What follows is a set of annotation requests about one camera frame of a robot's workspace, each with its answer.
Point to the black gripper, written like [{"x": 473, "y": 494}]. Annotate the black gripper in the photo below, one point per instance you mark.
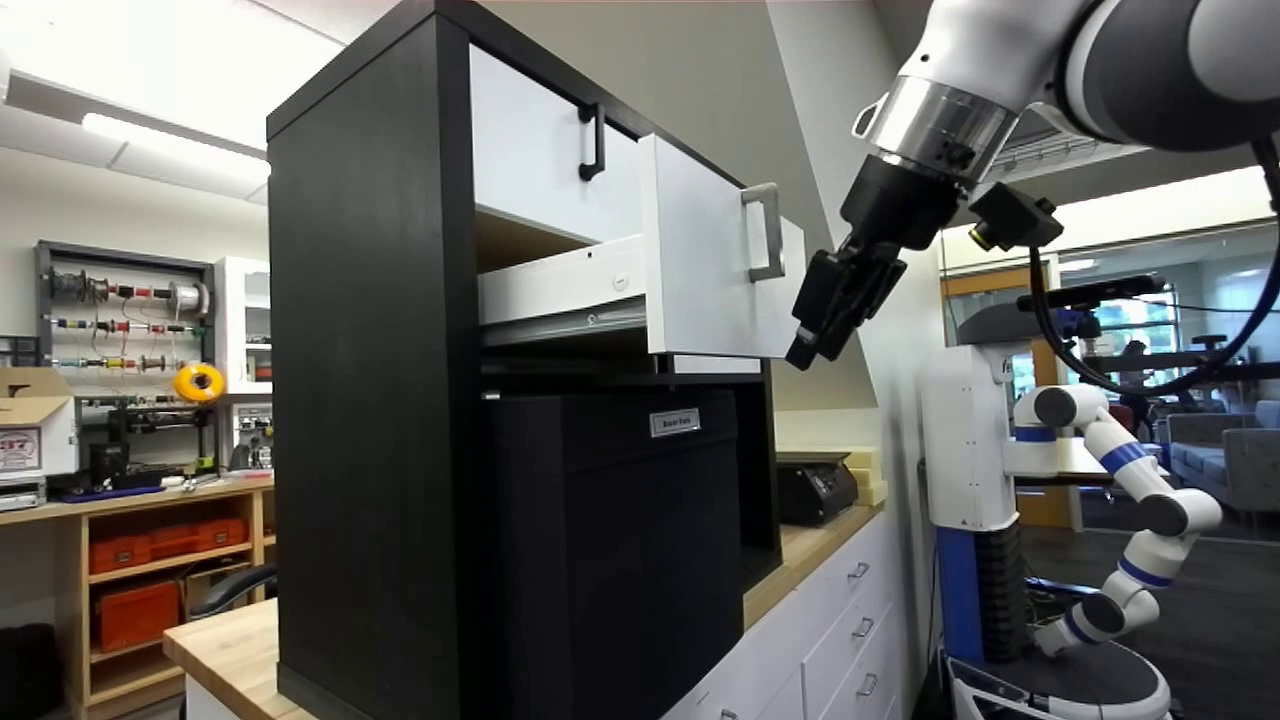
[{"x": 886, "y": 212}]

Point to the white bottom cabinet drawer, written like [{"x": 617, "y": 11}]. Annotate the white bottom cabinet drawer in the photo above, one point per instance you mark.
[{"x": 653, "y": 247}]

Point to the white cabinet drawer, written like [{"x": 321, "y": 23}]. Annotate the white cabinet drawer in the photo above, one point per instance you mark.
[
  {"x": 653, "y": 247},
  {"x": 546, "y": 146}
]

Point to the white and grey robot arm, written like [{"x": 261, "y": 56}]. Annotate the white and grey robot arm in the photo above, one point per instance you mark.
[{"x": 1159, "y": 72}]

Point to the white top cabinet drawer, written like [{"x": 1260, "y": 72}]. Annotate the white top cabinet drawer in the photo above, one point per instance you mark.
[{"x": 546, "y": 146}]

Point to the white counter drawer unit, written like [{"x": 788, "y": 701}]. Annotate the white counter drawer unit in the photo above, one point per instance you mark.
[{"x": 825, "y": 633}]

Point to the black box on counter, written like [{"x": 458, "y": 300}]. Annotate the black box on counter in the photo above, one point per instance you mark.
[{"x": 813, "y": 490}]

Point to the blue and white mobile robot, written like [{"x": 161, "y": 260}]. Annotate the blue and white mobile robot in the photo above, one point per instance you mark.
[{"x": 1021, "y": 644}]

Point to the black fabric storage bin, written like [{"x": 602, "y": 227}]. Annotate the black fabric storage bin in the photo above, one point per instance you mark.
[{"x": 617, "y": 551}]

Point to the grey tool pegboard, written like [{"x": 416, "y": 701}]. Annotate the grey tool pegboard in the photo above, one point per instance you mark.
[{"x": 122, "y": 312}]

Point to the wooden workbench shelf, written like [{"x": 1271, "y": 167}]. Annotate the wooden workbench shelf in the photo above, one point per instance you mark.
[{"x": 111, "y": 576}]

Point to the red toolbox upper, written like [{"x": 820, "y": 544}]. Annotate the red toolbox upper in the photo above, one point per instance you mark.
[{"x": 161, "y": 541}]

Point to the red toolbox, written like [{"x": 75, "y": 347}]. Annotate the red toolbox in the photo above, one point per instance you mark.
[
  {"x": 138, "y": 613},
  {"x": 161, "y": 541}
]

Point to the red toolbox lower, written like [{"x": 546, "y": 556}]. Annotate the red toolbox lower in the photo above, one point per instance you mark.
[{"x": 138, "y": 613}]

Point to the white device on workbench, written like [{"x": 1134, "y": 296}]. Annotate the white device on workbench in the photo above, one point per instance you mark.
[{"x": 36, "y": 433}]

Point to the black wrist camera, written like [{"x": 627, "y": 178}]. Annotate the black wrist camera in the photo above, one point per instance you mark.
[{"x": 1011, "y": 217}]

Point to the black cabinet frame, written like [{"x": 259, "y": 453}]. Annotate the black cabinet frame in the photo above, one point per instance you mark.
[{"x": 387, "y": 376}]

